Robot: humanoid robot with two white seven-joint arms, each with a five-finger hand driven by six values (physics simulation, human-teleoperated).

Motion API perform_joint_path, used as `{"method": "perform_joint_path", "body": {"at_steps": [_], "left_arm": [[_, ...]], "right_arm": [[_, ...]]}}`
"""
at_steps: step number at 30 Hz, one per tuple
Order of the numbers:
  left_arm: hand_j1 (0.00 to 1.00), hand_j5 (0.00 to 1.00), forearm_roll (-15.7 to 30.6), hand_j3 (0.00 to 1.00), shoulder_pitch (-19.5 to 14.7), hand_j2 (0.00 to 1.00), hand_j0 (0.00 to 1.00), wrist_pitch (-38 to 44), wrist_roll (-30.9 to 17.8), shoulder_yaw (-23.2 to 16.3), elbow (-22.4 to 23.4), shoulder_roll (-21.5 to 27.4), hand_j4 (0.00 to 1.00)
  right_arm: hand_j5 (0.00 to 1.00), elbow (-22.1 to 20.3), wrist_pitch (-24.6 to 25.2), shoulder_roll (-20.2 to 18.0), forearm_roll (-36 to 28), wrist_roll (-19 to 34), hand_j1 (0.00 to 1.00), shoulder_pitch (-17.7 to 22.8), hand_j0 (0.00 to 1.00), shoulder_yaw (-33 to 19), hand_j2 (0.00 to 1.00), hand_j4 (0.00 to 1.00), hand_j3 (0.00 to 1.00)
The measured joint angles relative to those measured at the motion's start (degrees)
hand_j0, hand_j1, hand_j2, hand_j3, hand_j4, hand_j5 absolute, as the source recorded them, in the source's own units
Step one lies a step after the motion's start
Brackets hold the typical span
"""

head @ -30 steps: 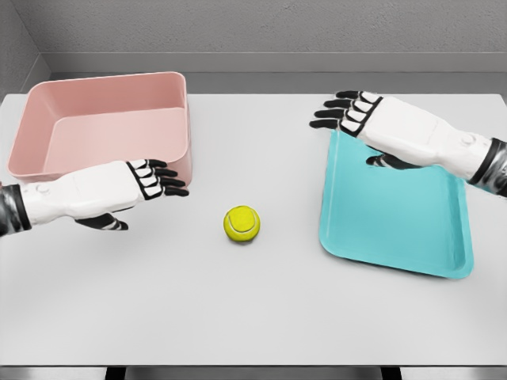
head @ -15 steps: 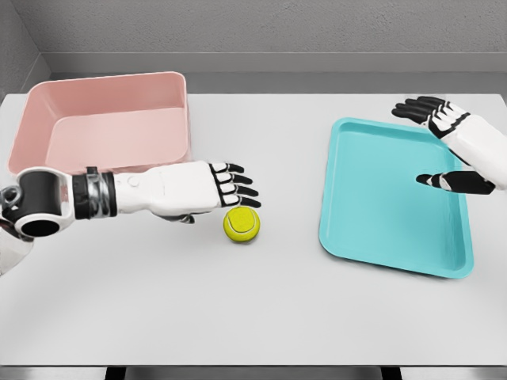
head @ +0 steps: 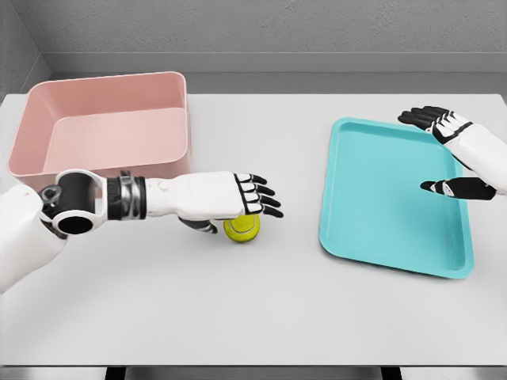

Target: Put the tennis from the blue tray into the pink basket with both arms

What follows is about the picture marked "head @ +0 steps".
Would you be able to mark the pink plastic basket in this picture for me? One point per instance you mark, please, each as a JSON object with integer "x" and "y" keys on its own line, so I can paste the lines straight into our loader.
{"x": 107, "y": 126}

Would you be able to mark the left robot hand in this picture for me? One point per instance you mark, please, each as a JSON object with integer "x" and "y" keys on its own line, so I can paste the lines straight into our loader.
{"x": 216, "y": 194}

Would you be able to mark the blue plastic tray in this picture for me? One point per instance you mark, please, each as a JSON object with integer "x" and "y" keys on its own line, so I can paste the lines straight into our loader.
{"x": 392, "y": 198}

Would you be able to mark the yellow-green tennis ball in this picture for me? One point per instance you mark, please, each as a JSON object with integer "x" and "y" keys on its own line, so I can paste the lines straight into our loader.
{"x": 241, "y": 229}

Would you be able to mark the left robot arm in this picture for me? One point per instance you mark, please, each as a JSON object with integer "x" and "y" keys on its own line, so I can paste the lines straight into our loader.
{"x": 71, "y": 206}

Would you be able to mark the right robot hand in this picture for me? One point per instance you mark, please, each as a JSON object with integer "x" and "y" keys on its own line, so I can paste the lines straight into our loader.
{"x": 471, "y": 146}

